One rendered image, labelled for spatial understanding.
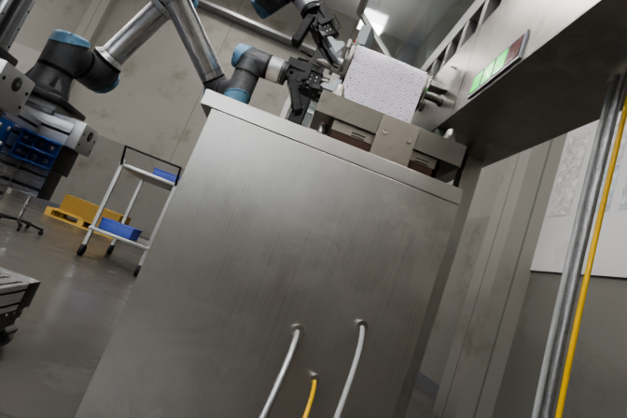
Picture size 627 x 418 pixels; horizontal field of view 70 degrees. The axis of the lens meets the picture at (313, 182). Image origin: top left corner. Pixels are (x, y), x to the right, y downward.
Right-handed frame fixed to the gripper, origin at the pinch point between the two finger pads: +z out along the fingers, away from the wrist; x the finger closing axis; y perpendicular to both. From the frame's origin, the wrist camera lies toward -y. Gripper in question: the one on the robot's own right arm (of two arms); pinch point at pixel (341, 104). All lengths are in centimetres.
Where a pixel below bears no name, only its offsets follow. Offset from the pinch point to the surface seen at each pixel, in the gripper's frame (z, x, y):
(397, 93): 14.6, -0.4, 9.4
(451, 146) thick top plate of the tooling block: 29.6, -20.1, -7.8
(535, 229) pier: 163, 171, 33
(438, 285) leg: 50, 13, -39
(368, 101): 7.1, -0.4, 3.7
